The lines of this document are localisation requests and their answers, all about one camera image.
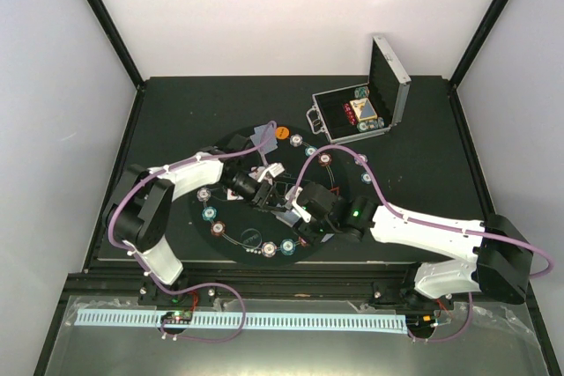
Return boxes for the white purple chip stack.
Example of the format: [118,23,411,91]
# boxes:
[354,154,367,166]

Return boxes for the teal chip mat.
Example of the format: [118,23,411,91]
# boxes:
[305,146,317,158]
[279,239,296,255]
[201,206,218,222]

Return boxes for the blue playing card deck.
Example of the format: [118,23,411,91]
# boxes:
[272,210,301,227]

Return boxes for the white chip mat bottom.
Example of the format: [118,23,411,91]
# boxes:
[261,242,278,258]

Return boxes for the small circuit board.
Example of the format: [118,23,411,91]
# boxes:
[160,310,193,325]

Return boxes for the teal chips case front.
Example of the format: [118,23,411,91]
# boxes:
[357,117,385,132]

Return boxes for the round black poker mat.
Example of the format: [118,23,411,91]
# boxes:
[188,125,321,266]

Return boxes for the teal chip mat top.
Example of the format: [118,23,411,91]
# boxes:
[305,146,317,158]

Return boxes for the light blue cable duct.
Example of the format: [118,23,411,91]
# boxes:
[74,309,408,335]

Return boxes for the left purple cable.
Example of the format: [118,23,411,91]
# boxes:
[108,119,278,342]

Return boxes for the purple cable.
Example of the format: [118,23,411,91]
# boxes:
[290,144,555,344]
[108,119,278,342]

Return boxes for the blue card mat top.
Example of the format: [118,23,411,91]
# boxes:
[250,124,278,154]

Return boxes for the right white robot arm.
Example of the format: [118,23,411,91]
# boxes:
[285,182,532,308]

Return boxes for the teal poker chip stack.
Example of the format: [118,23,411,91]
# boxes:
[360,173,373,184]

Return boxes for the orange big blind button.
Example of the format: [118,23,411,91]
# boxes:
[275,126,291,140]

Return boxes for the teal chips case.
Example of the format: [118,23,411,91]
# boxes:
[354,86,369,99]
[357,117,385,132]

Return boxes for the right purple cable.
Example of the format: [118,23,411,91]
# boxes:
[290,144,555,344]

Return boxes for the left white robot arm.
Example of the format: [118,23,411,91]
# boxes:
[104,141,285,305]

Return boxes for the red dice in case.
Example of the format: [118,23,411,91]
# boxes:
[343,103,358,125]

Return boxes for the teal chips case back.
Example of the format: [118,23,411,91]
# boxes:
[354,86,369,99]

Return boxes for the aluminium poker chip case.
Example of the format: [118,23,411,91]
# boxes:
[306,33,412,144]

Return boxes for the brown chip mat top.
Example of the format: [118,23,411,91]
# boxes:
[318,153,332,167]

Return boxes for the white chip mat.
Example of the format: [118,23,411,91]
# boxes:
[289,134,303,147]
[197,187,212,203]
[261,242,278,258]

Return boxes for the face-up red diamonds card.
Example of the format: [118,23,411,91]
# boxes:
[226,189,242,201]

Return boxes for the white chip mat top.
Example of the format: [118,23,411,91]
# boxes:
[289,134,303,147]

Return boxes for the boxed card deck in case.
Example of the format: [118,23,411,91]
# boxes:
[350,98,378,122]

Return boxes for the teal chip mat bottom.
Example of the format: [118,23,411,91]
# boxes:
[279,239,296,255]

